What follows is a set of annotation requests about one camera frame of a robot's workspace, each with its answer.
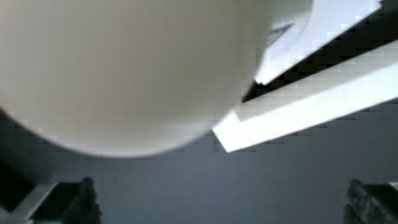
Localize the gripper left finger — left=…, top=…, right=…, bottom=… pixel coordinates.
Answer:
left=0, top=176, right=103, bottom=224

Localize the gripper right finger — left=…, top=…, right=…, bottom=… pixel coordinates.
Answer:
left=342, top=180, right=398, bottom=224

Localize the white lamp bulb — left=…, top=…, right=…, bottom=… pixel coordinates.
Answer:
left=0, top=0, right=275, bottom=157

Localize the white lamp base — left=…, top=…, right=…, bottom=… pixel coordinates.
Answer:
left=254, top=0, right=382, bottom=84

